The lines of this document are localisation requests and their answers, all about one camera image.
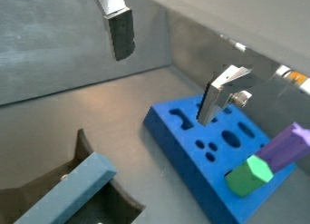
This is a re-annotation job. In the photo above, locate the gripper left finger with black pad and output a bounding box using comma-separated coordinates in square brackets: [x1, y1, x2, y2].
[97, 0, 137, 61]

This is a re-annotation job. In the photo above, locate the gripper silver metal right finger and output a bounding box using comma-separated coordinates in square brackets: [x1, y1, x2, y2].
[197, 49, 284, 128]

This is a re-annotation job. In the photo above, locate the light blue rectangular block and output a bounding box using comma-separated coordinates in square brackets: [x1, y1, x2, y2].
[14, 152, 118, 224]

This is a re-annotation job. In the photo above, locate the blue foam shape board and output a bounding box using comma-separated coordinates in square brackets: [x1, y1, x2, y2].
[145, 95, 296, 224]

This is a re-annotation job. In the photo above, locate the purple star prism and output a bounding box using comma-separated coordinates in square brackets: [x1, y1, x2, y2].
[256, 122, 310, 173]

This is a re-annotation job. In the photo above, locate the green hexagonal prism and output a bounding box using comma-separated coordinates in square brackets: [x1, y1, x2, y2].
[226, 155, 274, 197]

